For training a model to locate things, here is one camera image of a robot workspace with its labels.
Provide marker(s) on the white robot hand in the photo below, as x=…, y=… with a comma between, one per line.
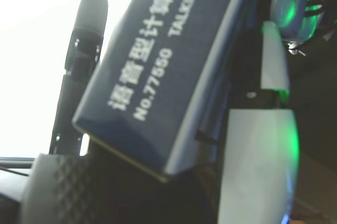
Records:
x=258, y=161

